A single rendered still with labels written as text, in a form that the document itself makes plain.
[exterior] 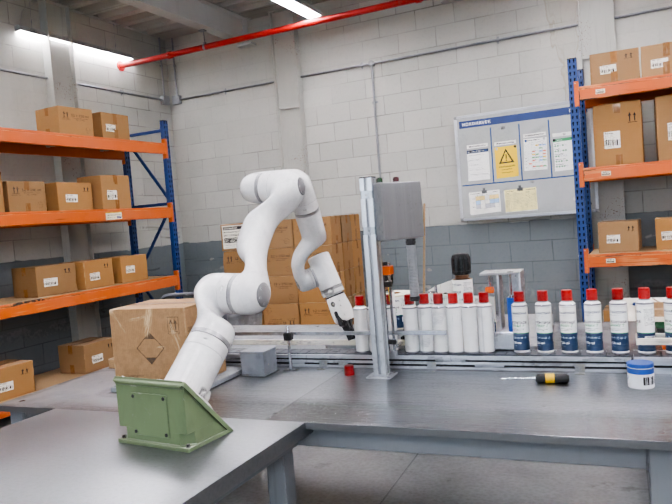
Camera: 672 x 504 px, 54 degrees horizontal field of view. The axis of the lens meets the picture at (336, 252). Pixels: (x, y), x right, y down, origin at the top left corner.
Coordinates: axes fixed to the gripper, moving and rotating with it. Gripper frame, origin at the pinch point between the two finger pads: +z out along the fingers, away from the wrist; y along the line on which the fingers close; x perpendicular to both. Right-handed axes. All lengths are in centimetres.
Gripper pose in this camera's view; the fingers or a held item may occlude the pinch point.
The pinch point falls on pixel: (350, 334)
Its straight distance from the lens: 243.5
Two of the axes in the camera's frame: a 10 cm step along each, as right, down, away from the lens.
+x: -8.4, 3.9, 3.9
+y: 3.9, -0.8, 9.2
